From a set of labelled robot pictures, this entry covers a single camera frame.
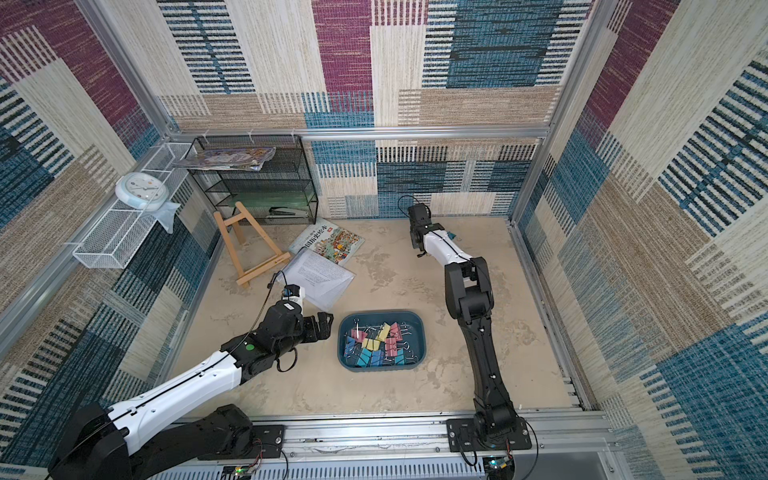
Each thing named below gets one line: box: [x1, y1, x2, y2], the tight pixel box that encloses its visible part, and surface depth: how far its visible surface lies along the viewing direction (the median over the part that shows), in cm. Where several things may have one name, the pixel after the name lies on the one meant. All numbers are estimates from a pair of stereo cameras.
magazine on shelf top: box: [177, 147, 277, 171], surface depth 89 cm
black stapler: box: [269, 207, 297, 216], surface depth 113 cm
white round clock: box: [115, 172, 169, 211], surface depth 76 cm
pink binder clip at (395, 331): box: [389, 322, 403, 341], surface depth 91 cm
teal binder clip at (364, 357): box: [357, 348, 372, 367], surface depth 87 cm
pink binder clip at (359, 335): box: [351, 328, 368, 343], surface depth 89 cm
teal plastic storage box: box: [337, 310, 427, 373], surface depth 89 cm
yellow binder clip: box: [362, 338, 381, 351], surface depth 89 cm
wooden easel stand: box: [213, 202, 291, 289], surface depth 100 cm
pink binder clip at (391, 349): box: [385, 337, 398, 357], surface depth 87 cm
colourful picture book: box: [288, 218, 366, 266], surface depth 117 cm
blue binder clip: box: [371, 349, 384, 367], surface depth 87 cm
